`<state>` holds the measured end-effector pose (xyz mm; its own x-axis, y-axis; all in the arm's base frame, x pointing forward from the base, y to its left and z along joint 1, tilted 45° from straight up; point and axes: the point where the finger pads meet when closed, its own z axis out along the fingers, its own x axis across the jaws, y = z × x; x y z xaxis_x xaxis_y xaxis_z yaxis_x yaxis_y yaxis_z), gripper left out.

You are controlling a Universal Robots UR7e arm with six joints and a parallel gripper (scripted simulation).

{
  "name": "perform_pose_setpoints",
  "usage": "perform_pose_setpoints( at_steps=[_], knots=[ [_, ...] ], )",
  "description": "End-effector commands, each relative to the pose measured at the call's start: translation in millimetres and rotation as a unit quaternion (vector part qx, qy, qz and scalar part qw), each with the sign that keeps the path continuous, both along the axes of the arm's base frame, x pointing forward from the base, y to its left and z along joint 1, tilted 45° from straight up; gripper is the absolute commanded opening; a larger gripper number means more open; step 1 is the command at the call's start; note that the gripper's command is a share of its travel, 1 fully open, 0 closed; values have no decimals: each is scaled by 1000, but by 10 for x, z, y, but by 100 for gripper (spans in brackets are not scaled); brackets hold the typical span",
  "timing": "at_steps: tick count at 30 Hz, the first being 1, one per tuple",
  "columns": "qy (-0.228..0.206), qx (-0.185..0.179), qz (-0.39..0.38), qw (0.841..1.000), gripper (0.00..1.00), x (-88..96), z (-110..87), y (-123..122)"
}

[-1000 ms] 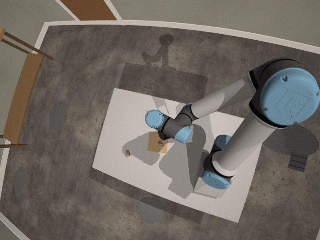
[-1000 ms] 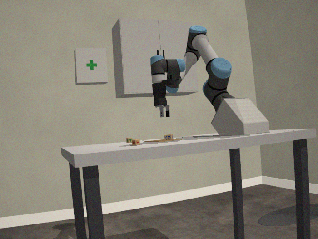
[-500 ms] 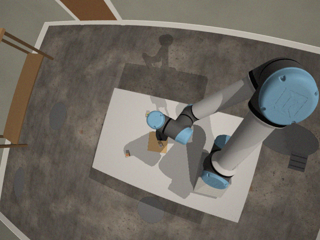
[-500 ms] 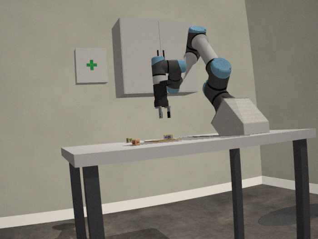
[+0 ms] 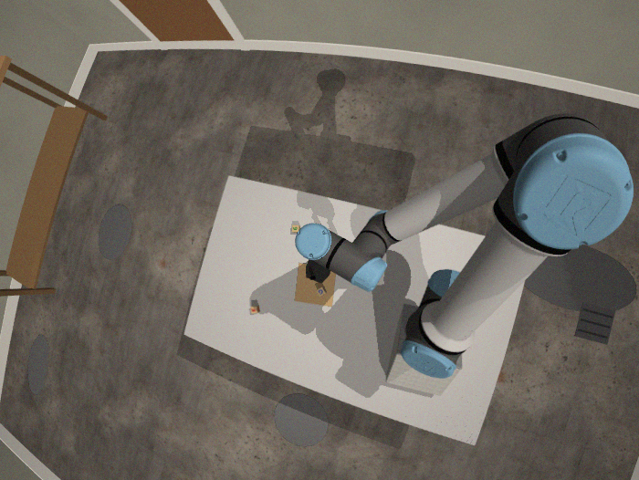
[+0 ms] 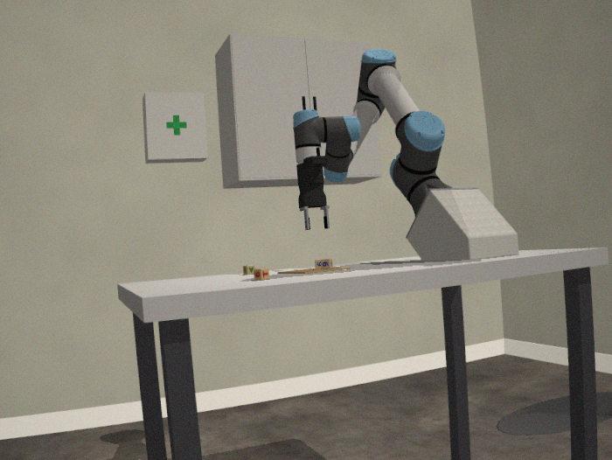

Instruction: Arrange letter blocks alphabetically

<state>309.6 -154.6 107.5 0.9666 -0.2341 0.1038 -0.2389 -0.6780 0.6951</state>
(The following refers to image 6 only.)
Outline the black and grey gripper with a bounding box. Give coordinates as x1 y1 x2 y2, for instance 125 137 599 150
296 146 330 230

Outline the tan flat mat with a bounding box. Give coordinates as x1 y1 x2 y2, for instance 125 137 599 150
278 267 351 274

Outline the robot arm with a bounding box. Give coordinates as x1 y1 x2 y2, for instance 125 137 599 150
293 49 453 217

